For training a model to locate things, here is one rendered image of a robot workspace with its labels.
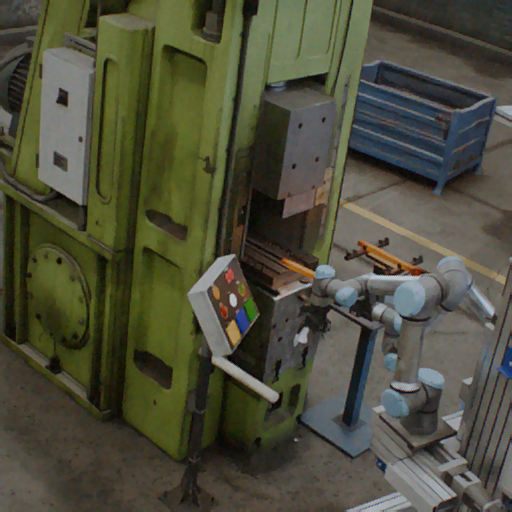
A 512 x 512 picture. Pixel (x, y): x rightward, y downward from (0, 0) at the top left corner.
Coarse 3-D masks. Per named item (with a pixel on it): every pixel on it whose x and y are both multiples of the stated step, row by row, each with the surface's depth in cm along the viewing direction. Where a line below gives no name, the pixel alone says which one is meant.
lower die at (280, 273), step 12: (252, 240) 463; (252, 252) 454; (276, 252) 457; (240, 264) 450; (252, 264) 446; (264, 264) 446; (276, 264) 447; (300, 264) 449; (264, 276) 441; (276, 276) 439; (288, 276) 446; (300, 276) 453; (276, 288) 443
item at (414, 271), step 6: (360, 240) 475; (360, 246) 474; (366, 246) 472; (372, 246) 471; (372, 252) 470; (378, 252) 468; (384, 252) 467; (390, 258) 464; (396, 258) 463; (396, 264) 462; (402, 264) 459; (408, 264) 460; (408, 270) 458; (414, 270) 455; (420, 270) 453
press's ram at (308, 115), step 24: (288, 96) 413; (312, 96) 417; (264, 120) 409; (288, 120) 400; (312, 120) 411; (264, 144) 413; (288, 144) 406; (312, 144) 418; (264, 168) 417; (288, 168) 413; (312, 168) 425; (264, 192) 420; (288, 192) 420
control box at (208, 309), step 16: (224, 256) 407; (208, 272) 395; (224, 272) 394; (240, 272) 406; (192, 288) 384; (208, 288) 379; (224, 288) 391; (192, 304) 381; (208, 304) 378; (224, 304) 388; (240, 304) 400; (208, 320) 381; (224, 320) 385; (208, 336) 384; (224, 336) 382; (224, 352) 385
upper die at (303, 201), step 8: (256, 192) 431; (304, 192) 428; (312, 192) 433; (256, 200) 432; (264, 200) 429; (272, 200) 425; (280, 200) 422; (288, 200) 422; (296, 200) 426; (304, 200) 431; (312, 200) 435; (264, 208) 430; (272, 208) 427; (280, 208) 423; (288, 208) 424; (296, 208) 429; (304, 208) 433; (280, 216) 425
